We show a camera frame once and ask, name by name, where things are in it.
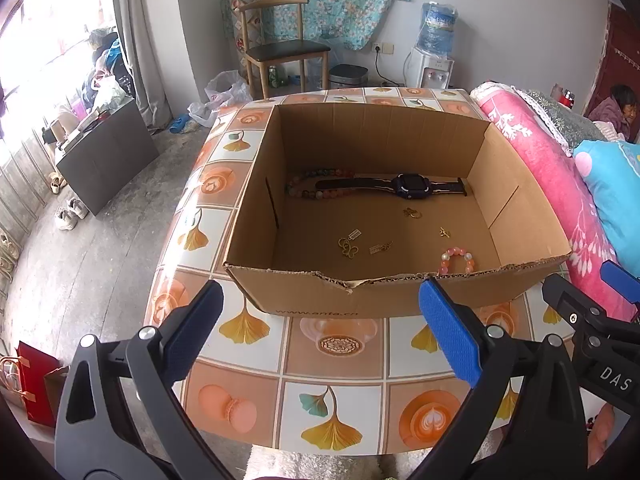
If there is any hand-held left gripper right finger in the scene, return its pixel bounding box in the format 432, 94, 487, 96
410, 276, 586, 480

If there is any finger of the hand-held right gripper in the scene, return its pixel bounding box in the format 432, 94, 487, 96
599, 260, 640, 303
541, 272, 640, 342

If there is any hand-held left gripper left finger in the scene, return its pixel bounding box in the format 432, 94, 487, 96
54, 280, 236, 480

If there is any pink and white bead bracelet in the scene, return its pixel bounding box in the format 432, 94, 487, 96
437, 246, 477, 277

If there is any black smartwatch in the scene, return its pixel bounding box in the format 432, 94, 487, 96
315, 172, 473, 202

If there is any multicolour bead necklace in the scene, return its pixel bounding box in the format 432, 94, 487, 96
285, 169, 356, 199

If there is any brown cardboard box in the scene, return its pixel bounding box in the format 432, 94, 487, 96
222, 102, 573, 320

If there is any person's right hand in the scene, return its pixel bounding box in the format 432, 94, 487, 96
587, 402, 618, 466

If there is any patterned plastic tablecloth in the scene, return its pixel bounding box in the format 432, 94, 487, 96
144, 86, 576, 456

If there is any blue pillow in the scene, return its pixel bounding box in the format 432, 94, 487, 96
572, 139, 640, 278

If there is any pink floral blanket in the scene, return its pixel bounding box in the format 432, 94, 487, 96
470, 82, 640, 321

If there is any brown paper bag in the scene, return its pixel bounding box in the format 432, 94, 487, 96
44, 366, 71, 421

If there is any grey lace blanket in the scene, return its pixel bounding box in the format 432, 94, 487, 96
515, 87, 616, 158

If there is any red paper bag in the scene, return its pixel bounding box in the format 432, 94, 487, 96
15, 341, 63, 428

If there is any white fluffy rug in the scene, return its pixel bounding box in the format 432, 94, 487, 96
247, 442, 426, 480

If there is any dark grey cabinet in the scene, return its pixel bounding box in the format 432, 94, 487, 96
54, 97, 160, 216

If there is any white paper bag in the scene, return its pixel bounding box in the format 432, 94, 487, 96
0, 355, 26, 406

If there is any dark red door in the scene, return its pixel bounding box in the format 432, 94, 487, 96
597, 0, 640, 111

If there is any white plastic bag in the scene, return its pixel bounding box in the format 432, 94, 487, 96
187, 70, 253, 128

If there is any white water dispenser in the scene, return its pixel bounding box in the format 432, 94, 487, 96
402, 46, 456, 90

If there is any pile of clothes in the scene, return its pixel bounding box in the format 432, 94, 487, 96
80, 27, 136, 116

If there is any grey trash bin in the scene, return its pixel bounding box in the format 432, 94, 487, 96
327, 64, 370, 92

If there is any blue water jug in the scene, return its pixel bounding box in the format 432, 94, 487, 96
417, 1, 460, 56

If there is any wooden chair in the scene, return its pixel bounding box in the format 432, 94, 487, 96
234, 0, 332, 101

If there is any grey curtain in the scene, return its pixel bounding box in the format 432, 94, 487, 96
115, 0, 176, 126

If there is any patterned panel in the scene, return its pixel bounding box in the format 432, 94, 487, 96
231, 0, 266, 68

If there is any floral wall cloth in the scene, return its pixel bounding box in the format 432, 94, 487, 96
220, 0, 413, 52

